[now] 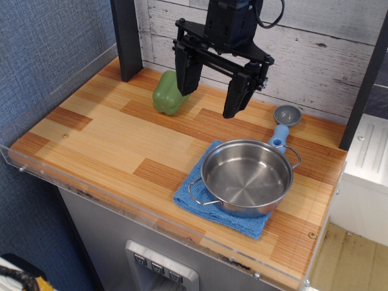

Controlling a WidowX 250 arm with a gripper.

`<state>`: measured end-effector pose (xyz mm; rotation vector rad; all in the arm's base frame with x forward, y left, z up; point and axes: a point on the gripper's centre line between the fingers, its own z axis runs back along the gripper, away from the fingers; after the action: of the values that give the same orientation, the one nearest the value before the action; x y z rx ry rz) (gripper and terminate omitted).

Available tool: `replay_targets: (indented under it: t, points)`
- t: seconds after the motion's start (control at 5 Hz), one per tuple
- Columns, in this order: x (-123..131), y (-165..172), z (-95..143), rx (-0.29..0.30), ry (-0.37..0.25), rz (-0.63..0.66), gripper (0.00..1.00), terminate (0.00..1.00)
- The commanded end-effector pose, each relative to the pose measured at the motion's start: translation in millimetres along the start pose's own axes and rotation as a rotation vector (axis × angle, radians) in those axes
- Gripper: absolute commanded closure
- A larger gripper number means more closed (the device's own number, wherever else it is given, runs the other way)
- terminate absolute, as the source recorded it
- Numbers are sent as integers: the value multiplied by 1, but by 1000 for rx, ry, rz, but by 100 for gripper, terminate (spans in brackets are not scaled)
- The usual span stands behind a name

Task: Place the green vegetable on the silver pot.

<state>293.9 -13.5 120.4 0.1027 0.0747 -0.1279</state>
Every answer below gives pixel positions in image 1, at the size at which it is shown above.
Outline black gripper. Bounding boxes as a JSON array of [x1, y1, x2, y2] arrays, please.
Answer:
[[173, 1, 274, 119]]

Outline green toy pepper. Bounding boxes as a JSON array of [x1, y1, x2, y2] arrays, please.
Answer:
[[152, 70, 190, 116]]

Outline stainless steel pot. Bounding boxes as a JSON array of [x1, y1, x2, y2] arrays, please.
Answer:
[[199, 139, 297, 218]]

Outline blue grey toy scoop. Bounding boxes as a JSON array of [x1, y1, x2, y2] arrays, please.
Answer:
[[269, 105, 302, 147]]

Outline blue folded cloth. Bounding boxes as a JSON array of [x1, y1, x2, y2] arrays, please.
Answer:
[[173, 139, 272, 241]]

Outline clear acrylic table guard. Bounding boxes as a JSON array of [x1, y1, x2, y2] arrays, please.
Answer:
[[6, 60, 346, 290]]

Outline white toy sink counter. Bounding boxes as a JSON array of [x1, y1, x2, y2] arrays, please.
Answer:
[[329, 114, 387, 246]]

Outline silver toy fridge cabinet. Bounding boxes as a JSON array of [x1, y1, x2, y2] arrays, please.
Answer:
[[59, 189, 274, 290]]

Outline silver dispenser button panel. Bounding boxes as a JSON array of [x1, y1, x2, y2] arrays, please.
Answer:
[[125, 239, 200, 290]]

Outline black yellow bag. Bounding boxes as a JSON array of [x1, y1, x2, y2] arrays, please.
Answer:
[[1, 253, 55, 291]]

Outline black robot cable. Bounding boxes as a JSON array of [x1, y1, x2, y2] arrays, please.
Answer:
[[252, 0, 286, 30]]

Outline black left vertical post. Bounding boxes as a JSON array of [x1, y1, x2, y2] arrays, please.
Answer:
[[110, 0, 143, 82]]

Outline black vertical post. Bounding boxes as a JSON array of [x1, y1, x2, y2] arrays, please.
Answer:
[[110, 0, 143, 82], [339, 13, 387, 150]]

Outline black right vertical post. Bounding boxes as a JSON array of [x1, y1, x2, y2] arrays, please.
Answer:
[[339, 13, 387, 150]]

